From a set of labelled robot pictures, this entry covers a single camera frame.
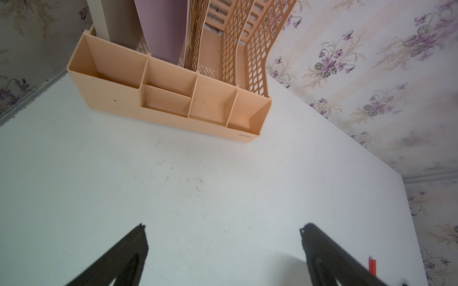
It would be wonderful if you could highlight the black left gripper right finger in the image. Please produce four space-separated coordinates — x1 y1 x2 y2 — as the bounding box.
300 224 385 286

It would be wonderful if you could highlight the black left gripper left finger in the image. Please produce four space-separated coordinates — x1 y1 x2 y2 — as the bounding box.
68 224 149 286

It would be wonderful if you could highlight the red marker pen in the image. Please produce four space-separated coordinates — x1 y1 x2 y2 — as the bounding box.
369 256 377 276

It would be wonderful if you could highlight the peach plastic desk organizer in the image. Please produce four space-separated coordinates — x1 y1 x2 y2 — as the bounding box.
68 1 295 143

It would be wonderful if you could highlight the beige folder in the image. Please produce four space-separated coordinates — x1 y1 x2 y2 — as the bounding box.
87 0 143 50

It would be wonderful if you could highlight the purple folder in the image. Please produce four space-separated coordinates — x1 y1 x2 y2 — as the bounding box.
135 0 188 64

